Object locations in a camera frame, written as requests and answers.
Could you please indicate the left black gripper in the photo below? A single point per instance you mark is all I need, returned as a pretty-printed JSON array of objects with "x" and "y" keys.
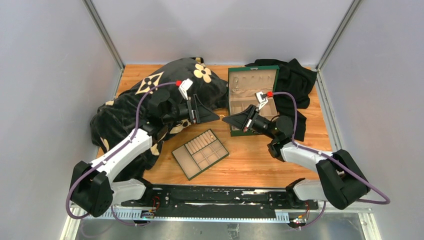
[{"x": 201, "y": 114}]

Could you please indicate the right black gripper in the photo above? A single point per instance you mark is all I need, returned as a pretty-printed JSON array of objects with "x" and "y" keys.
[{"x": 241, "y": 120}]

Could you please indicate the green jewelry box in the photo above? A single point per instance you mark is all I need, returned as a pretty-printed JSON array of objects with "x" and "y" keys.
[{"x": 243, "y": 83}]

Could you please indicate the green jewelry tray insert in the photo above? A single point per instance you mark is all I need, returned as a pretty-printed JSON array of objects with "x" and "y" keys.
[{"x": 199, "y": 154}]

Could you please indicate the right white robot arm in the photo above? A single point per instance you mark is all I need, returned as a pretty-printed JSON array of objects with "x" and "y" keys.
[{"x": 340, "y": 181}]

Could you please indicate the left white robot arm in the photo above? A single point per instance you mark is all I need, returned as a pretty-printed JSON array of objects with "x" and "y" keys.
[{"x": 93, "y": 186}]

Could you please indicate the black blanket with beige flowers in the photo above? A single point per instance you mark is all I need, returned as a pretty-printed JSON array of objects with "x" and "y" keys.
[{"x": 116, "y": 118}]

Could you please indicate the black cloth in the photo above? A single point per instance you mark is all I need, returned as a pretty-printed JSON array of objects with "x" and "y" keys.
[{"x": 297, "y": 80}]

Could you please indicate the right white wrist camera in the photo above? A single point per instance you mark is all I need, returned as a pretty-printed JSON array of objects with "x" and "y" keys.
[{"x": 263, "y": 98}]

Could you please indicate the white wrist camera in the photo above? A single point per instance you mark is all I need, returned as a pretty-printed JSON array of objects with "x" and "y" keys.
[
  {"x": 263, "y": 98},
  {"x": 183, "y": 87}
]

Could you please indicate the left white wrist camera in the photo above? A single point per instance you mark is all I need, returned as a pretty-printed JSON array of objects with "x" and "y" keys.
[{"x": 183, "y": 87}]

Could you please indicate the black mounting base plate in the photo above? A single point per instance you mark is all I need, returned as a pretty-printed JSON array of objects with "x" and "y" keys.
[{"x": 220, "y": 202}]

